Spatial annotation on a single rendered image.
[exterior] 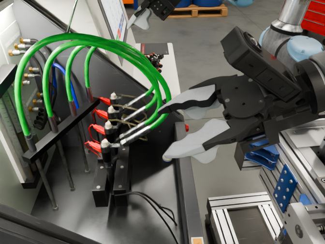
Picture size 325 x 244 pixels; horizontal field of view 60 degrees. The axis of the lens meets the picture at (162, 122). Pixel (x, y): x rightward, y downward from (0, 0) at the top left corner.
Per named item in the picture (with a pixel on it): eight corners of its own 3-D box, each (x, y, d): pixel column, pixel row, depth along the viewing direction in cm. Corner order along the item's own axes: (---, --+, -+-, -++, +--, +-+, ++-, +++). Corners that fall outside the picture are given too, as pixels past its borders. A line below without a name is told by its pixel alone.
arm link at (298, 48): (291, 86, 98) (302, 50, 90) (270, 69, 108) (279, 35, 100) (320, 82, 100) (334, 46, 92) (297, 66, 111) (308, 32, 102)
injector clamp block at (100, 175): (129, 219, 92) (125, 189, 82) (98, 220, 91) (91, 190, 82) (133, 147, 118) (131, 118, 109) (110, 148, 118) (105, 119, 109)
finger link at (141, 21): (136, 39, 89) (156, 17, 87) (122, 25, 88) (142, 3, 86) (138, 39, 92) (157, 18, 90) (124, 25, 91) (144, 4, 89)
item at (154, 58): (165, 77, 136) (166, 66, 133) (143, 77, 136) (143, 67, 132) (163, 56, 154) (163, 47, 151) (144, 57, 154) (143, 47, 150)
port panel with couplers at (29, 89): (40, 125, 95) (10, 35, 76) (30, 125, 95) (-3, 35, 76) (51, 103, 105) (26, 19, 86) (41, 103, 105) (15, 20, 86)
